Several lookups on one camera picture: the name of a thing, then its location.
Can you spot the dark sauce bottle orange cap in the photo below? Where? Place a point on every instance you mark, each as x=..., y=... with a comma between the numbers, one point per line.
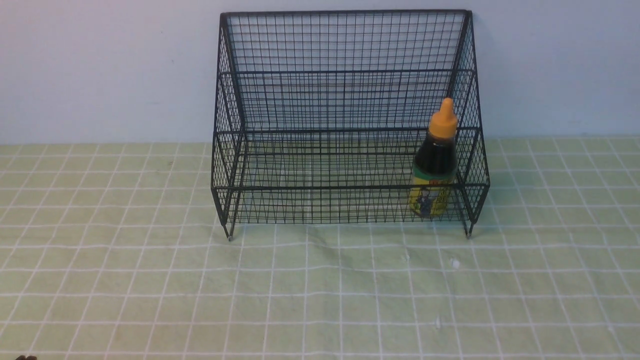
x=435, y=164

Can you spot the green checkered tablecloth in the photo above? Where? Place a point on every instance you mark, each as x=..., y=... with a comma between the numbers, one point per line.
x=115, y=252

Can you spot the black wire mesh shelf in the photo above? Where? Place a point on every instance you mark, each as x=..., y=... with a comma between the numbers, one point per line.
x=319, y=114

